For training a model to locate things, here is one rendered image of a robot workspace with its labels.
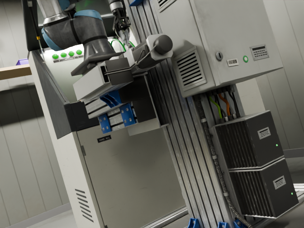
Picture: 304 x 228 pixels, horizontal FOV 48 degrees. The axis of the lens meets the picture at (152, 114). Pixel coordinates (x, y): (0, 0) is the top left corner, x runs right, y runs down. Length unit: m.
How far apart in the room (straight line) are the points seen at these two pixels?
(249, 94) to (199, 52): 1.46
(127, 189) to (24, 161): 2.32
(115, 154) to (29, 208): 2.33
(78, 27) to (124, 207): 1.06
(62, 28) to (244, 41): 0.78
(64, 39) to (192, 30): 0.64
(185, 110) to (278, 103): 2.22
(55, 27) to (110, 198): 1.00
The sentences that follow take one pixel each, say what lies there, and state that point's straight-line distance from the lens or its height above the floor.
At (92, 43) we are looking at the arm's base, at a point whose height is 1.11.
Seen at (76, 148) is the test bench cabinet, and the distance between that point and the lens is 1.99.
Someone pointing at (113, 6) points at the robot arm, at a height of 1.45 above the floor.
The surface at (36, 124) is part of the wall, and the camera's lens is 4.29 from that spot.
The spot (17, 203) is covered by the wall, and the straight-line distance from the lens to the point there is 4.20.
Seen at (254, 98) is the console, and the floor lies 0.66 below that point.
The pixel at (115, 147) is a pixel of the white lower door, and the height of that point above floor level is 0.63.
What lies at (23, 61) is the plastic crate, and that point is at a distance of 3.95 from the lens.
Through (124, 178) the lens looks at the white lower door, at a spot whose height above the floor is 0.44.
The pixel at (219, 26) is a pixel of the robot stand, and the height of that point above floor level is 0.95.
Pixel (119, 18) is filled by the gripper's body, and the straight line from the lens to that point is 2.13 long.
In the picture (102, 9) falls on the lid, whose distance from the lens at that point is 2.63.
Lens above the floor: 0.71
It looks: 1 degrees up
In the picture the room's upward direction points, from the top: 17 degrees counter-clockwise
